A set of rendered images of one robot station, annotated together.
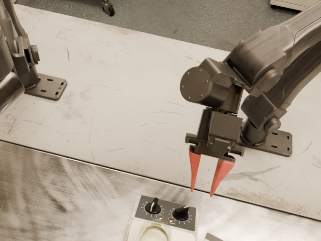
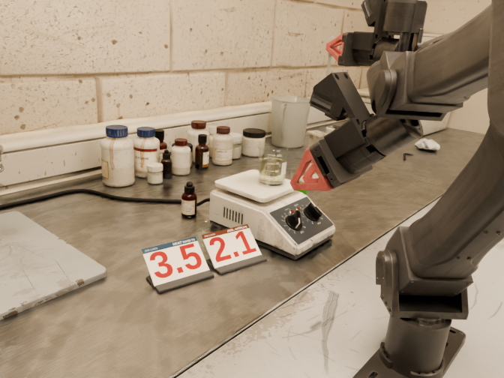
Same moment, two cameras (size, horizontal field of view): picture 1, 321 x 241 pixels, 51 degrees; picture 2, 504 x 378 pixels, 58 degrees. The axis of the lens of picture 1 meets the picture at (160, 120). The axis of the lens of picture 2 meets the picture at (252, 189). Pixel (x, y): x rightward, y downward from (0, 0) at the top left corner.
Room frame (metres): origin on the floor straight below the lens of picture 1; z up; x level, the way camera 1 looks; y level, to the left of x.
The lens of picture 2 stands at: (0.57, -0.70, 1.26)
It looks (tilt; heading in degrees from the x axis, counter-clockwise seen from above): 20 degrees down; 123
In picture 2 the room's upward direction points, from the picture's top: 4 degrees clockwise
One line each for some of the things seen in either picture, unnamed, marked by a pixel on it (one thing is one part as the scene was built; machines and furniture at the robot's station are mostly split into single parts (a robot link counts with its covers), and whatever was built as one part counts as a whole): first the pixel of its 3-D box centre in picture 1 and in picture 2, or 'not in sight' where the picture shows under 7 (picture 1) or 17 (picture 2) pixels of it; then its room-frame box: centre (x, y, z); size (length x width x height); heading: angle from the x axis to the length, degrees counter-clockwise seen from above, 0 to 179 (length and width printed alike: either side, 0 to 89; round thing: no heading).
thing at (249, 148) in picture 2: not in sight; (253, 142); (-0.14, 0.39, 0.94); 0.07 x 0.07 x 0.07
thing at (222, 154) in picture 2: not in sight; (222, 145); (-0.14, 0.25, 0.95); 0.06 x 0.06 x 0.10
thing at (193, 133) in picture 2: not in sight; (198, 141); (-0.20, 0.22, 0.95); 0.06 x 0.06 x 0.11
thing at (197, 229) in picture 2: not in sight; (204, 232); (0.12, -0.14, 0.91); 0.06 x 0.06 x 0.02
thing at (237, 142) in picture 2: not in sight; (231, 145); (-0.16, 0.32, 0.93); 0.06 x 0.06 x 0.07
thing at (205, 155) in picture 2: not in sight; (202, 151); (-0.15, 0.18, 0.94); 0.04 x 0.04 x 0.09
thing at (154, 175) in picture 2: not in sight; (154, 173); (-0.16, 0.01, 0.92); 0.04 x 0.04 x 0.04
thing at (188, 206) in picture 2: not in sight; (189, 198); (0.03, -0.08, 0.93); 0.03 x 0.03 x 0.07
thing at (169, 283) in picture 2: not in sight; (178, 262); (0.17, -0.26, 0.92); 0.09 x 0.06 x 0.04; 70
